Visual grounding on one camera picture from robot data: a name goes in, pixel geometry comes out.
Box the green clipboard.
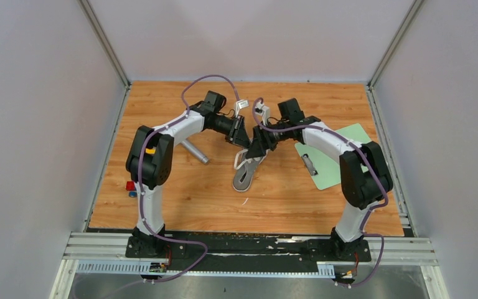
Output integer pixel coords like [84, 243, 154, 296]
[294, 123, 371, 190]

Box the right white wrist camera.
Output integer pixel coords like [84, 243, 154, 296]
[253, 103, 271, 126]

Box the silver microphone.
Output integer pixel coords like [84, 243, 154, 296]
[180, 139, 210, 164]

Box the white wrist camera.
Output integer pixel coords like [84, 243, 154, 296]
[233, 100, 249, 117]
[253, 103, 271, 126]

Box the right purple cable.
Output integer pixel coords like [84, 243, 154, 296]
[251, 97, 390, 288]

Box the blue red toy car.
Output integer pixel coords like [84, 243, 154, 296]
[125, 181, 138, 198]

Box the purple cable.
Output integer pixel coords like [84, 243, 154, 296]
[136, 74, 242, 285]
[251, 97, 390, 288]

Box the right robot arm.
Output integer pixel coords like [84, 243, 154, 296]
[243, 98, 393, 260]

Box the yellow toy block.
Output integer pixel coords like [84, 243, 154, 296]
[144, 148, 156, 156]

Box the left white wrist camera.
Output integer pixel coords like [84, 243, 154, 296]
[233, 100, 249, 117]

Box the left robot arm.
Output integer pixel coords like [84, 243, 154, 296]
[126, 91, 251, 257]

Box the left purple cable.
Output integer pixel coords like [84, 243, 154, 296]
[136, 74, 242, 285]

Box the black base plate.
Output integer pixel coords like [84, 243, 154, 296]
[125, 230, 372, 273]

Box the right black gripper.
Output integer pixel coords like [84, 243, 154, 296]
[246, 120, 290, 159]

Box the grey canvas sneaker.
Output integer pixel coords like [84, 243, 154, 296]
[232, 166, 257, 192]

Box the white shoelace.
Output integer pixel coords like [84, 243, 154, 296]
[233, 149, 269, 170]

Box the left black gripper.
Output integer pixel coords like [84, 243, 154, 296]
[212, 114, 251, 150]

